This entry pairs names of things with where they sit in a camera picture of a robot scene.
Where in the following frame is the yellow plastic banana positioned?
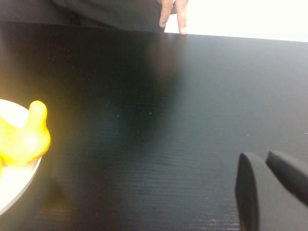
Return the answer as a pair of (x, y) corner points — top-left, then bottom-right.
(0, 100), (51, 169)

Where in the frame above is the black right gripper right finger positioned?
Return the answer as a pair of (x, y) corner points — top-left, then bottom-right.
(265, 151), (308, 207)

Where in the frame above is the person's left hand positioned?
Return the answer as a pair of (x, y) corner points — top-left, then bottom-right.
(157, 0), (189, 35)

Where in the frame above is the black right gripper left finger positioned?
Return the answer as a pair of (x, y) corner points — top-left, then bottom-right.
(235, 152), (308, 231)

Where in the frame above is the person's black clothed torso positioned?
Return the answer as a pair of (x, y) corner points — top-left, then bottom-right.
(0, 0), (178, 32)

